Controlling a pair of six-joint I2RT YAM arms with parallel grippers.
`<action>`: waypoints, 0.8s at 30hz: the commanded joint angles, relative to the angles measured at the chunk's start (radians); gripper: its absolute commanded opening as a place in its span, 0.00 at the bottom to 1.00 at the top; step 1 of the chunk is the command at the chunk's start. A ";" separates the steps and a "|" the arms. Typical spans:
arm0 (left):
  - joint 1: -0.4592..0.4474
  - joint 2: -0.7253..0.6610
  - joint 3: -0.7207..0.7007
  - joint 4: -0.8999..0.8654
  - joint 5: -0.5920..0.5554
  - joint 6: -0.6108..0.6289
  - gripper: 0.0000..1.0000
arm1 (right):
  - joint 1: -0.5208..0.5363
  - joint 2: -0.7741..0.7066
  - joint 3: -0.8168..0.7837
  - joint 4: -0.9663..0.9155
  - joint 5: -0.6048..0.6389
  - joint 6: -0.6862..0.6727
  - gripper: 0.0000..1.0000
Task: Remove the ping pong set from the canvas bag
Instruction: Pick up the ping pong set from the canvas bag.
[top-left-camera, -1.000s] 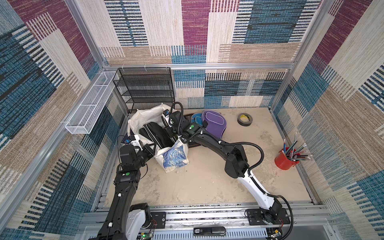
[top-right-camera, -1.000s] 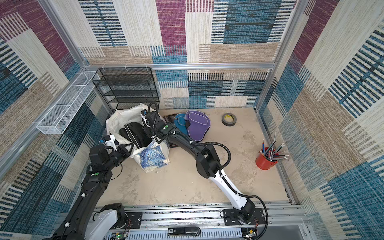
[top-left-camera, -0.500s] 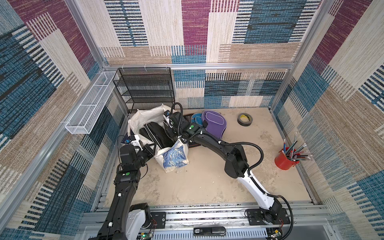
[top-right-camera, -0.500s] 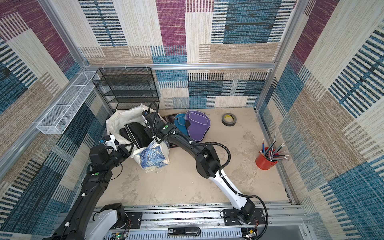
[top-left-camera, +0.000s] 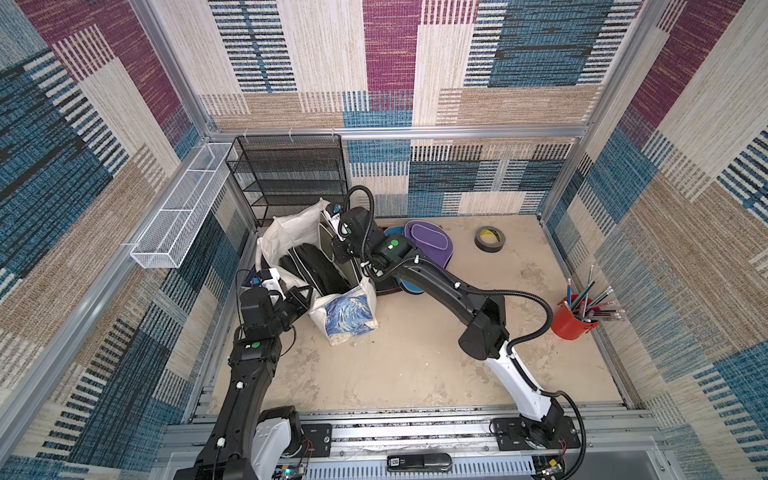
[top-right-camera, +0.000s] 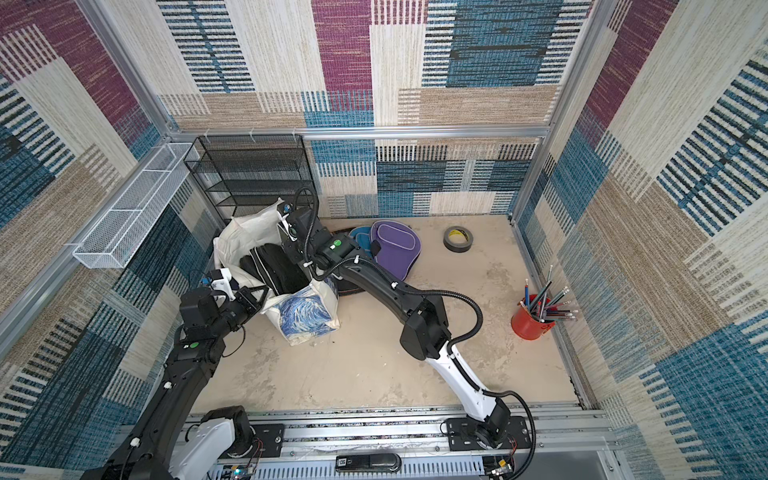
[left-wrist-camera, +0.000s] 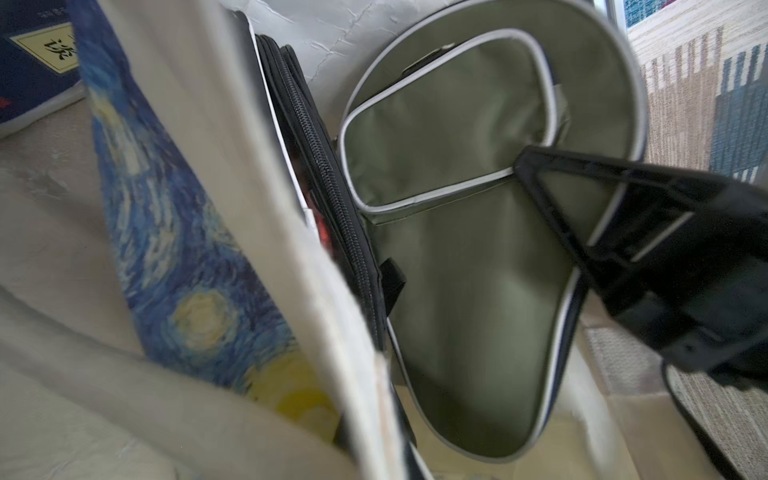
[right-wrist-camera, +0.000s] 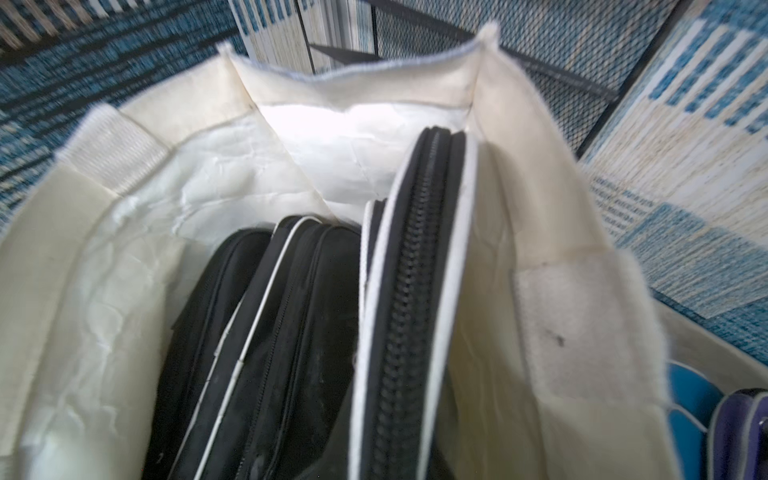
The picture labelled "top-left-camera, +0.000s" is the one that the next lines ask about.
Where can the black handheld scanner device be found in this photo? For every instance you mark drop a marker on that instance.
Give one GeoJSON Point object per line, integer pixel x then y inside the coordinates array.
{"type": "Point", "coordinates": [419, 463]}

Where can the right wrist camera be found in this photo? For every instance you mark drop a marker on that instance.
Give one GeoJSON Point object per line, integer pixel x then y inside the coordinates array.
{"type": "Point", "coordinates": [333, 218]}

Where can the white wire mesh basket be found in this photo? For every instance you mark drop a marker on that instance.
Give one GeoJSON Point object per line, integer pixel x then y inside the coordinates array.
{"type": "Point", "coordinates": [168, 238]}

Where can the black tape roll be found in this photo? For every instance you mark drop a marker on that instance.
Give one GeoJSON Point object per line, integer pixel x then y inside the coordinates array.
{"type": "Point", "coordinates": [489, 239]}

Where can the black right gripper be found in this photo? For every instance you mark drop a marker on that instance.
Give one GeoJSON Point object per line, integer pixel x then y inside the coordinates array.
{"type": "Point", "coordinates": [335, 237]}

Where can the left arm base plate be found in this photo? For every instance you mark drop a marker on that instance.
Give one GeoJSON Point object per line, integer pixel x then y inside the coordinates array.
{"type": "Point", "coordinates": [315, 441]}

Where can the white canvas starry night bag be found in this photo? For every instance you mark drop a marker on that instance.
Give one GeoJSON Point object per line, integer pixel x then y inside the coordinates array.
{"type": "Point", "coordinates": [340, 317]}

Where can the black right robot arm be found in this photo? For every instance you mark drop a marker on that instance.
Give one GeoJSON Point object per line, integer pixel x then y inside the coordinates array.
{"type": "Point", "coordinates": [482, 312]}

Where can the aluminium front rail frame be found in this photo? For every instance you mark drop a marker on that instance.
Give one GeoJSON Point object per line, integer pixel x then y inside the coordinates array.
{"type": "Point", "coordinates": [620, 443]}

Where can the red pencil cup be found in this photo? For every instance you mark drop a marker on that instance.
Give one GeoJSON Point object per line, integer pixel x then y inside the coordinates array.
{"type": "Point", "coordinates": [567, 326]}

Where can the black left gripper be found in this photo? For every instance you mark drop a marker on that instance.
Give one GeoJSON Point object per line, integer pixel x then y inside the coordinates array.
{"type": "Point", "coordinates": [301, 305]}

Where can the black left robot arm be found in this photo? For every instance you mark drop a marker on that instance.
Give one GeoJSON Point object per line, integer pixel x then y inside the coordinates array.
{"type": "Point", "coordinates": [246, 443]}

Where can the black wire mesh shelf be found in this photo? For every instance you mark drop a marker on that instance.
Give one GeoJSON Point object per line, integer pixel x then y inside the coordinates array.
{"type": "Point", "coordinates": [281, 175]}

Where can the olive green paddle case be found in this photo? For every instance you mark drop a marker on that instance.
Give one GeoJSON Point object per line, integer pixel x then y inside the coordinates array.
{"type": "Point", "coordinates": [327, 236]}

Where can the black red paddle case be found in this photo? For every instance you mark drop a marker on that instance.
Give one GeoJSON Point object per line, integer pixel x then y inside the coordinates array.
{"type": "Point", "coordinates": [387, 286]}

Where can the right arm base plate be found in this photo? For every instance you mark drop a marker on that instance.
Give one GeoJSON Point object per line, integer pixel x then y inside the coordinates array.
{"type": "Point", "coordinates": [519, 433]}

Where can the purple paddle case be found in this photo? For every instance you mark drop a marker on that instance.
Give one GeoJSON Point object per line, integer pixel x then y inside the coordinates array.
{"type": "Point", "coordinates": [431, 239]}

